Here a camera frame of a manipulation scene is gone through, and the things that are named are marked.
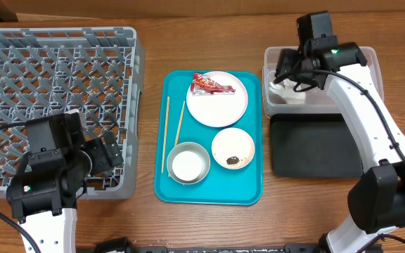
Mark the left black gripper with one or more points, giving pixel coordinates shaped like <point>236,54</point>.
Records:
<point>102,161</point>

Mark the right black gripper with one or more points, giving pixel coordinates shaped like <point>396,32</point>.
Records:
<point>286,63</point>

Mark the white tissue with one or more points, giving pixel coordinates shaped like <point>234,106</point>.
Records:
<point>283,93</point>

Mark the grey bowl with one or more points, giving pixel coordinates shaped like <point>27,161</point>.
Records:
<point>194,147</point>

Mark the red snack wrapper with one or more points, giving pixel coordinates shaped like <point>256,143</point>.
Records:
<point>202,85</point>

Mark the white paper cup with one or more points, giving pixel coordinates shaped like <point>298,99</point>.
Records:
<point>187,166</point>

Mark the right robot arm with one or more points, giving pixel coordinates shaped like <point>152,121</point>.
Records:
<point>377,202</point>

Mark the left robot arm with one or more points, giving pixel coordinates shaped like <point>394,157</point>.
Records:
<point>43,194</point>

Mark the black food waste tray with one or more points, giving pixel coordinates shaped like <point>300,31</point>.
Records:
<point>313,146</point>

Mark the right wooden chopstick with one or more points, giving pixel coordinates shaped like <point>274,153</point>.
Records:
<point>180,123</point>

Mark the wooden chopstick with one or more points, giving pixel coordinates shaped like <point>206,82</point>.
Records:
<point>164,143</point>
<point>180,123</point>

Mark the left wooden chopstick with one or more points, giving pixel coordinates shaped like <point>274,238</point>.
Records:
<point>164,143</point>

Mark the large white plate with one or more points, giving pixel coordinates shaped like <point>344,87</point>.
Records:
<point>219,109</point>

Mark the brown food scrap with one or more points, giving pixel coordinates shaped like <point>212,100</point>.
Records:
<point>232,160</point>

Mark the grey plastic dish rack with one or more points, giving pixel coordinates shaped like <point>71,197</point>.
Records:
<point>96,70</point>

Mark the teal plastic tray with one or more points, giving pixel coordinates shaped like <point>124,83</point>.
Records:
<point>221,186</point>

